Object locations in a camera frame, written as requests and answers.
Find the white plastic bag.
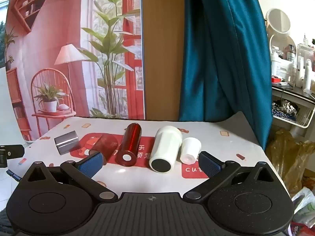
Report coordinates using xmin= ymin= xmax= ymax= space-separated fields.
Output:
xmin=291 ymin=186 xmax=315 ymax=229

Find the large white cup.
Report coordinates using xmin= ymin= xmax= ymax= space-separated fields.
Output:
xmin=149 ymin=125 xmax=183 ymax=174

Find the white wire basket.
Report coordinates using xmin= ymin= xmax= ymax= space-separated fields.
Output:
xmin=272 ymin=100 xmax=315 ymax=129

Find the yellow plastic bag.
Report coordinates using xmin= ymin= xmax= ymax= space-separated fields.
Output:
xmin=265 ymin=128 xmax=315 ymax=195

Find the red printed packet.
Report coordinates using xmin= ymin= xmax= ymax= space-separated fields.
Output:
xmin=289 ymin=222 xmax=315 ymax=236

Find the row of cosmetic bottles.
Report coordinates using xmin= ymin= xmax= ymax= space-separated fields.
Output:
xmin=270 ymin=33 xmax=315 ymax=94

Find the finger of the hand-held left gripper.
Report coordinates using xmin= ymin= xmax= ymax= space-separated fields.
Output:
xmin=0 ymin=144 xmax=25 ymax=168

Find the red metallic tumbler cup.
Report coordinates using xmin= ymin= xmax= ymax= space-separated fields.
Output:
xmin=115 ymin=122 xmax=141 ymax=167

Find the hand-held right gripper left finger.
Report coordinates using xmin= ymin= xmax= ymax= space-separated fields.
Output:
xmin=22 ymin=151 xmax=118 ymax=203

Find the translucent brown plastic cup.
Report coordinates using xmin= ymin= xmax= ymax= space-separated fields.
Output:
xmin=89 ymin=134 xmax=119 ymax=167

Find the round white mirror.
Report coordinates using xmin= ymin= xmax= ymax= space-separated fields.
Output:
xmin=265 ymin=7 xmax=292 ymax=34

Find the wooden panel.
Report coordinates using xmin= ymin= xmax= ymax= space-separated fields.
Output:
xmin=141 ymin=0 xmax=185 ymax=122

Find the small white paper cup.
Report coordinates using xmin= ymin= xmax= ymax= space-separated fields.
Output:
xmin=180 ymin=138 xmax=201 ymax=165

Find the printed room scene wall tapestry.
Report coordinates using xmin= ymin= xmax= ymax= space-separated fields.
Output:
xmin=4 ymin=0 xmax=146 ymax=142

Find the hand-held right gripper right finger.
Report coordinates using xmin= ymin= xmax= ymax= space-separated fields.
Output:
xmin=183 ymin=151 xmax=282 ymax=201

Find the white shelf cart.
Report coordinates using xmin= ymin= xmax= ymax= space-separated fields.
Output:
xmin=271 ymin=82 xmax=315 ymax=138

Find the teal curtain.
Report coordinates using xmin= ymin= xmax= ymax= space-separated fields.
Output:
xmin=178 ymin=0 xmax=274 ymax=151

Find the white printed tablecloth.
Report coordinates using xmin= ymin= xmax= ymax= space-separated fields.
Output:
xmin=21 ymin=112 xmax=291 ymax=198

